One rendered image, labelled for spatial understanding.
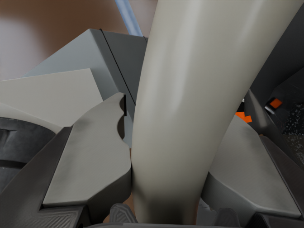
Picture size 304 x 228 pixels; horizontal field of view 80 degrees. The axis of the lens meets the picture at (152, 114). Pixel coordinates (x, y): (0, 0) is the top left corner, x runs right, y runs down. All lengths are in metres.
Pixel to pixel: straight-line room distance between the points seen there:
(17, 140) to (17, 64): 1.91
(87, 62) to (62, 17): 1.26
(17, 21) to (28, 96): 1.84
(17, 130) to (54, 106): 0.09
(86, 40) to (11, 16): 1.74
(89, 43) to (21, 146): 0.34
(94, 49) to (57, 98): 0.20
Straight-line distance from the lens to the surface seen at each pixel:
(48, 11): 1.98
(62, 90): 0.52
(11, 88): 0.46
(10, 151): 0.50
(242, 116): 1.35
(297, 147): 0.84
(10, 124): 0.50
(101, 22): 1.63
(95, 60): 0.61
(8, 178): 0.49
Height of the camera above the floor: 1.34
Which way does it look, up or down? 62 degrees down
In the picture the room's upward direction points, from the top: 132 degrees counter-clockwise
